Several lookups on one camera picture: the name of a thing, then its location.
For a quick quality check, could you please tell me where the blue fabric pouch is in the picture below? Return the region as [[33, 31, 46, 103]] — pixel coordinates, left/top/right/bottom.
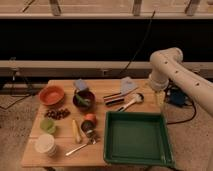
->
[[121, 77, 138, 95]]

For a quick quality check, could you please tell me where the dark brown bowl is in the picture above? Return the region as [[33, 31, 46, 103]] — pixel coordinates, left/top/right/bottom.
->
[[73, 91, 95, 112]]

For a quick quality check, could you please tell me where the orange tipped cup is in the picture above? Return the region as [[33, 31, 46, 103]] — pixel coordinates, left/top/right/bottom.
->
[[81, 113, 97, 132]]

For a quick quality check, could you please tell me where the white paper cup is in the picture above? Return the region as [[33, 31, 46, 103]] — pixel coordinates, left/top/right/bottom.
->
[[34, 134, 56, 156]]

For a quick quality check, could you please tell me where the striped dark block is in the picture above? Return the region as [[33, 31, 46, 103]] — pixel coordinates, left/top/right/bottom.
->
[[103, 93, 124, 106]]

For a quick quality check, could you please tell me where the green plastic tray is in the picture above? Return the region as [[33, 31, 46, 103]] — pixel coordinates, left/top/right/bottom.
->
[[103, 111, 175, 167]]

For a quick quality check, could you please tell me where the metal spoon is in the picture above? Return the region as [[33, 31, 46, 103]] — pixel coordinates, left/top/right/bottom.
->
[[65, 139, 97, 156]]

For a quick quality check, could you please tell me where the crumpled foil piece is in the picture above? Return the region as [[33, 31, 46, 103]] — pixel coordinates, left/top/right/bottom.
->
[[86, 130, 100, 141]]

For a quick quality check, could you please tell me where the light blue cloth piece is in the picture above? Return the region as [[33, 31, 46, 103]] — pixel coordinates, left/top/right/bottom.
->
[[74, 79, 89, 91]]

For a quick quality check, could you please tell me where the black cable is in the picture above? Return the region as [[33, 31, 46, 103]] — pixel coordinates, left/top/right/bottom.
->
[[116, 9, 157, 78]]

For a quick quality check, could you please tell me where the blue black device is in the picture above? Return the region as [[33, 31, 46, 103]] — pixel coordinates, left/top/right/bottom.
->
[[166, 88, 186, 107]]

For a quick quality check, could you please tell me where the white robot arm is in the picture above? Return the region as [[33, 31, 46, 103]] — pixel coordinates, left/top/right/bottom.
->
[[148, 47, 213, 117]]

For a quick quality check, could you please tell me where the orange bowl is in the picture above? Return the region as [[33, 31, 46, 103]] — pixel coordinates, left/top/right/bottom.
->
[[39, 85, 65, 106]]

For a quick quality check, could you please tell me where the green vegetable toy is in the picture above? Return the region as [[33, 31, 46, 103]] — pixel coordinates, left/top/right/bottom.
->
[[75, 94, 89, 107]]

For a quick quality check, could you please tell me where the wooden table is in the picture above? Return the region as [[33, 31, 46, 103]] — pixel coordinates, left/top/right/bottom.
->
[[20, 78, 168, 169]]

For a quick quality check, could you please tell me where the pile of brown beans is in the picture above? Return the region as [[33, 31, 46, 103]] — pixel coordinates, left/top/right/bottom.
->
[[44, 108, 70, 120]]

